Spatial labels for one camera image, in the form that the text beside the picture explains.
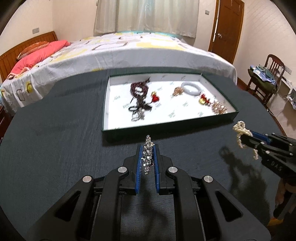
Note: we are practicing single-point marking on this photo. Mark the white jade bangle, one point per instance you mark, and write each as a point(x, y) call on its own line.
point(191, 93)

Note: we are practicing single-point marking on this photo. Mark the person's right hand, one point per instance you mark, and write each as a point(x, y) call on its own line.
point(281, 192)

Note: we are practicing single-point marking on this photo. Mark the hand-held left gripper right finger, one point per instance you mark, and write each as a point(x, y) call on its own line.
point(155, 169)

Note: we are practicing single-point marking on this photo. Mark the red coral bead charm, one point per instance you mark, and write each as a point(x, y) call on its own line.
point(207, 96)

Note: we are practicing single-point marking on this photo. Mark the wooden chair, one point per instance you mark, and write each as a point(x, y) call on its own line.
point(272, 60)

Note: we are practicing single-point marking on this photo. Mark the pearl flower brooch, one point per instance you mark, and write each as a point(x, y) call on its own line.
point(218, 107)

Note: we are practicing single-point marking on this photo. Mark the white curtain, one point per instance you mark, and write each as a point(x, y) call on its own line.
point(148, 14)

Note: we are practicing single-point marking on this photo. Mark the silver crystal brooch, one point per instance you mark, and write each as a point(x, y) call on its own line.
point(146, 155)

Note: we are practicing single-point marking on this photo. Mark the pile of clothes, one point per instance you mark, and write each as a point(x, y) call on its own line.
point(263, 76)

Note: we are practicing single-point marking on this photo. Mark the orange pillow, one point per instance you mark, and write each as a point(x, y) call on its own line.
point(30, 47)

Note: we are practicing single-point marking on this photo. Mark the wooden nightstand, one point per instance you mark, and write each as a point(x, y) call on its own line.
point(2, 118)

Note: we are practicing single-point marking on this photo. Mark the green tray box white inside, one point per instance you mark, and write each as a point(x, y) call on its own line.
point(185, 125)

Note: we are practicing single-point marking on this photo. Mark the wooden door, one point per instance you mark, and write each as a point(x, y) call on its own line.
point(227, 27)

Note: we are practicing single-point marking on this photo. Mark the bed with patterned white sheet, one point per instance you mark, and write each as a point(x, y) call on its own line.
point(138, 51)

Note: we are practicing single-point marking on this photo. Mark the pink pillow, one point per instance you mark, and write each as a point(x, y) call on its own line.
point(37, 54)

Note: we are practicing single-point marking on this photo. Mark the gold rhinestone brooch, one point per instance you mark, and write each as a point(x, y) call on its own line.
point(177, 91)

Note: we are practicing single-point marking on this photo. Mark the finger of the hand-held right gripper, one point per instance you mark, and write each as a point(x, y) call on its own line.
point(248, 141)
point(260, 135)

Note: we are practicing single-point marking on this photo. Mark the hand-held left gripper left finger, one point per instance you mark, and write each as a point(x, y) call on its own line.
point(138, 166)

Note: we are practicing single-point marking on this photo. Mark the wooden headboard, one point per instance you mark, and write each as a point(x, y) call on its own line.
point(13, 49)

